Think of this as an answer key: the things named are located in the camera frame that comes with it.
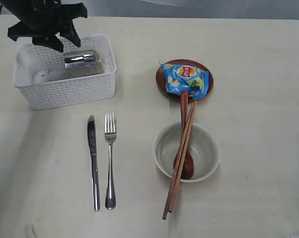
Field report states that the white perforated plastic basket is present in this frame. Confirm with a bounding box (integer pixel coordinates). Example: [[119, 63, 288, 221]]
[[13, 34, 116, 110]]

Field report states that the red-brown wooden spoon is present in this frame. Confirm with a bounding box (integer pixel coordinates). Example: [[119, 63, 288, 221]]
[[173, 89, 195, 179]]

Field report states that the silver metal fork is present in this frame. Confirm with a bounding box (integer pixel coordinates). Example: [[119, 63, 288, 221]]
[[104, 112, 117, 210]]

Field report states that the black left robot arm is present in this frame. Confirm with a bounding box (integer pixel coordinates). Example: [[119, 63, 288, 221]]
[[0, 0, 88, 53]]

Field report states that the brown wooden chopstick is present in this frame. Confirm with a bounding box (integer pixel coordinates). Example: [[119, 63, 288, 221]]
[[162, 102, 196, 220], [168, 101, 197, 213]]

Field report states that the white bowl with black pattern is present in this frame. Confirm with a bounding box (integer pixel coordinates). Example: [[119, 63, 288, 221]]
[[152, 122, 220, 183]]

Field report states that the blue chips bag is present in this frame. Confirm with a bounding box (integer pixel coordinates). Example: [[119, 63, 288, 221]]
[[160, 63, 210, 100]]

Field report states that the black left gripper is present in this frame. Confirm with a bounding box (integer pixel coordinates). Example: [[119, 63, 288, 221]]
[[7, 0, 88, 52]]

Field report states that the silver table knife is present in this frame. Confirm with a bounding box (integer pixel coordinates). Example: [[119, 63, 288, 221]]
[[87, 115, 100, 211]]

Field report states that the silver metal cup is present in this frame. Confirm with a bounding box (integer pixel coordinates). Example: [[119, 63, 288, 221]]
[[63, 50, 97, 69]]

